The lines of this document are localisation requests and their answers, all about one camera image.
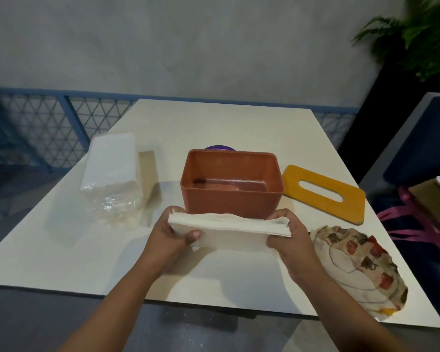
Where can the person's right hand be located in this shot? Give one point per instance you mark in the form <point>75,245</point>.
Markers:
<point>295,243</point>

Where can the person's left hand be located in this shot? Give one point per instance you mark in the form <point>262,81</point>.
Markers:
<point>165,240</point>

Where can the person's left thumb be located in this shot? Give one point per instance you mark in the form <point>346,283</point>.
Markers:
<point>190,236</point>

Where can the person's right thumb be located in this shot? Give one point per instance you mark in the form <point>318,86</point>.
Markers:
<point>275,241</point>

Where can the white tissue stack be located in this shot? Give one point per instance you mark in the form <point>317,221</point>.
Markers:
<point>229,230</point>

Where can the person's right forearm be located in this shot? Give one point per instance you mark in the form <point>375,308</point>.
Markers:
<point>344,311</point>

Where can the person's left forearm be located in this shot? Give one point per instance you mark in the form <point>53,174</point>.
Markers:
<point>112,307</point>

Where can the orange plastic tissue box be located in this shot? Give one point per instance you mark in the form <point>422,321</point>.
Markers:
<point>231,183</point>

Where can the yellow slotted box lid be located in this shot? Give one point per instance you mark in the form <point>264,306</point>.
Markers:
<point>324,194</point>

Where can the beige cardboard piece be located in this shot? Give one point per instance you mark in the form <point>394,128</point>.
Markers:
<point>149,175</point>

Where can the floral patterned cloth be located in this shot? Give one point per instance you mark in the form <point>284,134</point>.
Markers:
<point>363,269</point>

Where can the purple round object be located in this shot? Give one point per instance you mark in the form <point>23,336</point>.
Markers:
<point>220,148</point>

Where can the white tissue pack in plastic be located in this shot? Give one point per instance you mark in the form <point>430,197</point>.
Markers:
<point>112,175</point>

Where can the brown cardboard box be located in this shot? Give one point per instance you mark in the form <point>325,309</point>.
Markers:
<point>434,205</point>

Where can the blue grey chair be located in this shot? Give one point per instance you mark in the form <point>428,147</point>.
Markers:
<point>414,142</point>

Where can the blue lattice railing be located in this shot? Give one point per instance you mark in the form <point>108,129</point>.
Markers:
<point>58,124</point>

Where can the green potted plant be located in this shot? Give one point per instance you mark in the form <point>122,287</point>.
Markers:
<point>414,32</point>

